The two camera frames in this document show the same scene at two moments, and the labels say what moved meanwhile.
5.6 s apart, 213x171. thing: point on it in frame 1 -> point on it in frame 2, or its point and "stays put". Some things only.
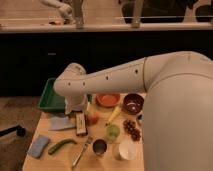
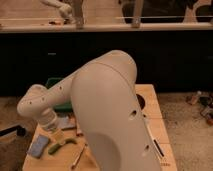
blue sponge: (38, 145) stays put
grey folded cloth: (57, 123) stays put
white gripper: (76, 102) -> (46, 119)
